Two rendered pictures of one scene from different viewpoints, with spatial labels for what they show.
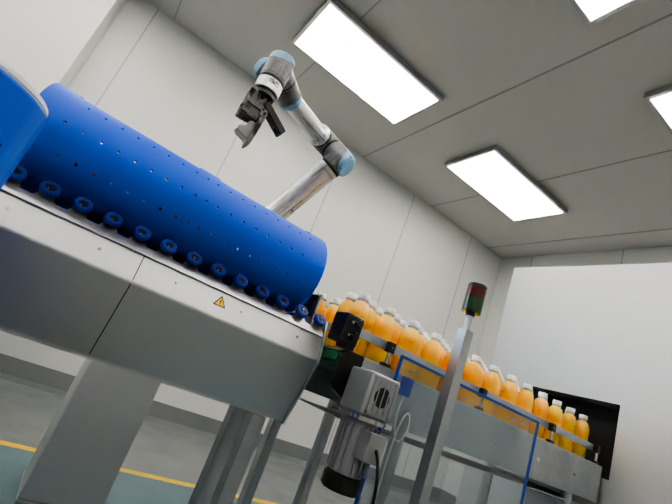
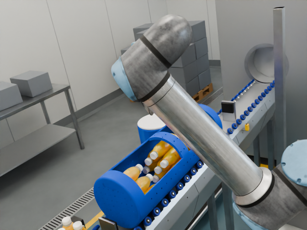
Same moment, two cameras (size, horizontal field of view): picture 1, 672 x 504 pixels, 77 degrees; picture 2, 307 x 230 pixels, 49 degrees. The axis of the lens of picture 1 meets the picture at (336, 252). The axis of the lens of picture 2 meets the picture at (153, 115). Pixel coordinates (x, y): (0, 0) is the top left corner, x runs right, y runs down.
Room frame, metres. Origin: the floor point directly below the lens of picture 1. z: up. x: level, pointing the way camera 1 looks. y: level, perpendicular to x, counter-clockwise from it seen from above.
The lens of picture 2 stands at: (2.76, -0.18, 2.06)
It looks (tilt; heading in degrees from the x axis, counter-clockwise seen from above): 23 degrees down; 158
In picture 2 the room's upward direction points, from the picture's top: 10 degrees counter-clockwise
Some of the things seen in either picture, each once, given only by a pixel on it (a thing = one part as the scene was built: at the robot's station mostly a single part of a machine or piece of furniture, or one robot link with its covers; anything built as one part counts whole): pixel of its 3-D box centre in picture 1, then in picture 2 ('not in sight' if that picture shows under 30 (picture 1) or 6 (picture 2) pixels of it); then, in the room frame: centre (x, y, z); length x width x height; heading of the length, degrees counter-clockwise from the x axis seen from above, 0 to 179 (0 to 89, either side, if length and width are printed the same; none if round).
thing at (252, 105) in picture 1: (255, 107); not in sight; (1.27, 0.43, 1.53); 0.09 x 0.08 x 0.12; 119
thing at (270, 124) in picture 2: not in sight; (270, 148); (0.58, 1.83, 0.31); 0.06 x 0.06 x 0.63; 29
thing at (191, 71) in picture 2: not in sight; (166, 63); (-2.20, 2.21, 0.59); 1.20 x 0.80 x 1.19; 27
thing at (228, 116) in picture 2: not in sight; (228, 111); (0.85, 1.19, 1.00); 0.10 x 0.04 x 0.15; 29
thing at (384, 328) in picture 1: (381, 338); not in sight; (1.50, -0.26, 0.99); 0.07 x 0.07 x 0.19
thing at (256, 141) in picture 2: not in sight; (256, 146); (0.45, 1.77, 0.31); 0.06 x 0.06 x 0.63; 29
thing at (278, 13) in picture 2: not in sight; (280, 126); (1.06, 1.49, 0.85); 0.06 x 0.06 x 1.70; 29
